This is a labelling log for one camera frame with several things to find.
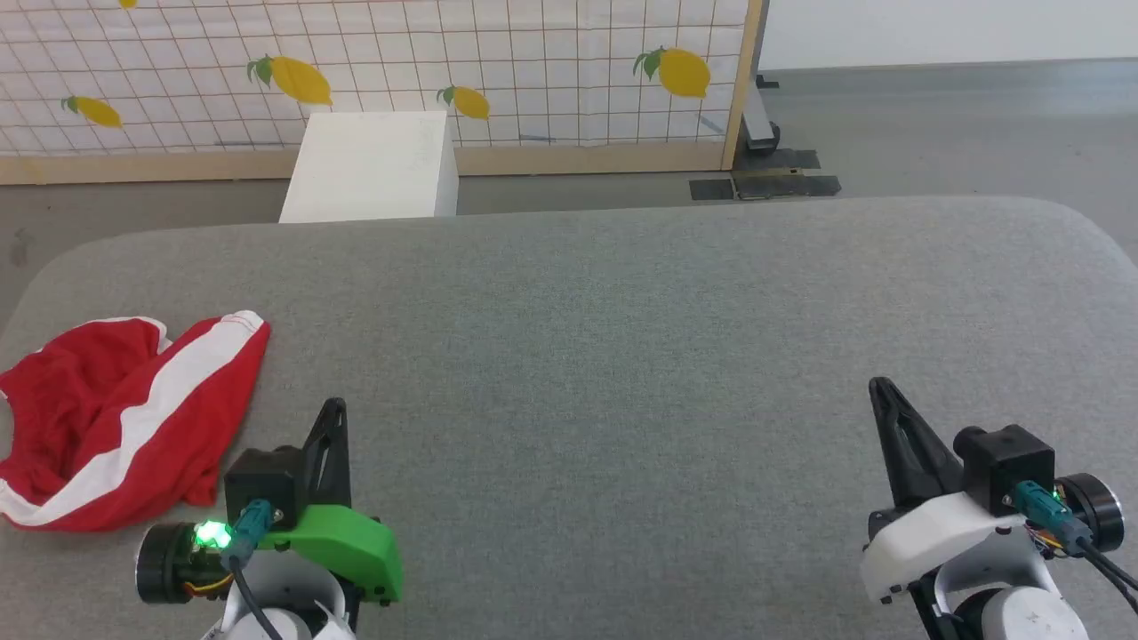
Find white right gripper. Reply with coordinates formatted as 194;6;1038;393
860;377;1038;607

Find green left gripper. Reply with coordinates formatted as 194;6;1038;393
258;398;405;607

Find lemon print screen wooden frame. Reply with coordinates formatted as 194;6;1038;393
0;0;767;186

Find grey metal stand leg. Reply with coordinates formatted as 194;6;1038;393
743;75;783;152

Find white rectangular box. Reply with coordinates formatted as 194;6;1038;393
278;110;461;224

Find grey fabric sofa cushion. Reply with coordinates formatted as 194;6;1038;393
0;196;1138;640

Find long black floor plate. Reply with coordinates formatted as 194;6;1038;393
733;173;842;200
736;148;821;172

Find red shorts with white stripe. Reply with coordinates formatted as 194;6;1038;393
0;310;271;533

